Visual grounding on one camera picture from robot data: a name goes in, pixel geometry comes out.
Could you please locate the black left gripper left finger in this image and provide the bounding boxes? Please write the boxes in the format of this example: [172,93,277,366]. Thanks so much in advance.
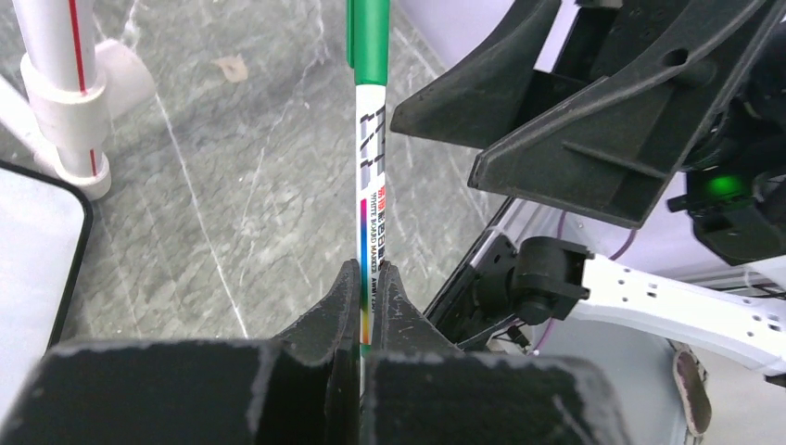
[271,260,361,444]

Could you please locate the white green whiteboard marker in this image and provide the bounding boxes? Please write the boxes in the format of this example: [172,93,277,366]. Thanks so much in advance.
[346,0,390,393]

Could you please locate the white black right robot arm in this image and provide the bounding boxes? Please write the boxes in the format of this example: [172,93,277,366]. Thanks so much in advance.
[391,1,785,386]

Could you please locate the black framed whiteboard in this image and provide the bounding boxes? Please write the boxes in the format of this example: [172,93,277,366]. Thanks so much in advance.
[1,162,93,418]

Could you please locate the white pvc pipe frame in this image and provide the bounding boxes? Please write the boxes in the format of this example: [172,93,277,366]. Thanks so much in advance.
[1,1,156,200]

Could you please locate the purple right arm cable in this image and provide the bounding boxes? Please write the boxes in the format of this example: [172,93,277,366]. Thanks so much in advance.
[527,211,640,358]

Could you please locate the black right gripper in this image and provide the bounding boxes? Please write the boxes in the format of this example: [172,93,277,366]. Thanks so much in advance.
[469,1,785,265]

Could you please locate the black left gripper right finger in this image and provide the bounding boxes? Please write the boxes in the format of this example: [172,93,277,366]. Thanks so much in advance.
[367,261,467,444]

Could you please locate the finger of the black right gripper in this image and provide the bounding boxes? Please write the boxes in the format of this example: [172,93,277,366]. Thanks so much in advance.
[390,0,561,149]

